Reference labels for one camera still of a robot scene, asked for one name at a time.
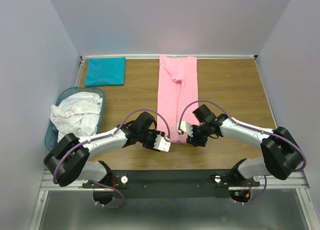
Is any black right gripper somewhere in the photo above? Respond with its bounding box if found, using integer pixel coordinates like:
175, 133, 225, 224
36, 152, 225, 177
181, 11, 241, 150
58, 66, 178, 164
186, 122, 210, 148

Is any pink t-shirt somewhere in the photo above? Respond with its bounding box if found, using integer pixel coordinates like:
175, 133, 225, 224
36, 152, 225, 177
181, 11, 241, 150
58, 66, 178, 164
157, 55, 199, 144

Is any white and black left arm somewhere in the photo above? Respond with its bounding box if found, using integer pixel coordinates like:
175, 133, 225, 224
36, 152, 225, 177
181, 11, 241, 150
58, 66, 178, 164
43, 111, 171, 188

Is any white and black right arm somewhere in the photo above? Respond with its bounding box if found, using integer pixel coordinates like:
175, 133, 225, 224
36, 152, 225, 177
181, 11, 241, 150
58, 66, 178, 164
176, 104, 306, 186

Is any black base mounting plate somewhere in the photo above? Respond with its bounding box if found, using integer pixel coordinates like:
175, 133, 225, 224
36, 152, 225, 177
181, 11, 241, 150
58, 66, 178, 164
82, 169, 260, 206

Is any white t-shirt in basket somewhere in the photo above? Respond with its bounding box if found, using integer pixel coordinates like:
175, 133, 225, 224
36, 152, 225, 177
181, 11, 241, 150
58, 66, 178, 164
50, 91, 104, 142

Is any folded teal t-shirt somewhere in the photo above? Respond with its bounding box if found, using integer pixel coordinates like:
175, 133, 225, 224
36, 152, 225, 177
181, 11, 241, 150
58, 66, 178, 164
84, 57, 126, 88

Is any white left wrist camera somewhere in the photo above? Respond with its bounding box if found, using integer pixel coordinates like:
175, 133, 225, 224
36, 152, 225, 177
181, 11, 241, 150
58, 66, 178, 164
153, 134, 171, 153

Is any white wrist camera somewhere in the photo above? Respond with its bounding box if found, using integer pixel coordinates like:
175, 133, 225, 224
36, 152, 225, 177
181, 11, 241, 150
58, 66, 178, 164
176, 121, 194, 137
153, 134, 171, 153

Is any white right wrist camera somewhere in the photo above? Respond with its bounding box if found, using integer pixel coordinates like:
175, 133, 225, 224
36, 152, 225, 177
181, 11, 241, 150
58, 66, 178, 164
176, 121, 194, 137

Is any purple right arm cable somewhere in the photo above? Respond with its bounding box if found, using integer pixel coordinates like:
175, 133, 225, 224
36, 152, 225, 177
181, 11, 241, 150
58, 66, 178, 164
177, 99, 308, 206

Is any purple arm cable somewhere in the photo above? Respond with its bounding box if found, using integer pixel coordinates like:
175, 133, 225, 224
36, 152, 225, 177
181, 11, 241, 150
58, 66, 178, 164
52, 109, 171, 209
177, 99, 308, 206

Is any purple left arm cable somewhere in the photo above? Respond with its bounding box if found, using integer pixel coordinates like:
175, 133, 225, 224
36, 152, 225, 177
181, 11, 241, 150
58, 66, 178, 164
52, 109, 171, 209

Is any aluminium front rail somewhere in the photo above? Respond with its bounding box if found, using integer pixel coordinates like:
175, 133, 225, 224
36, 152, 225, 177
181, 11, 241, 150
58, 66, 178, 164
39, 167, 311, 191

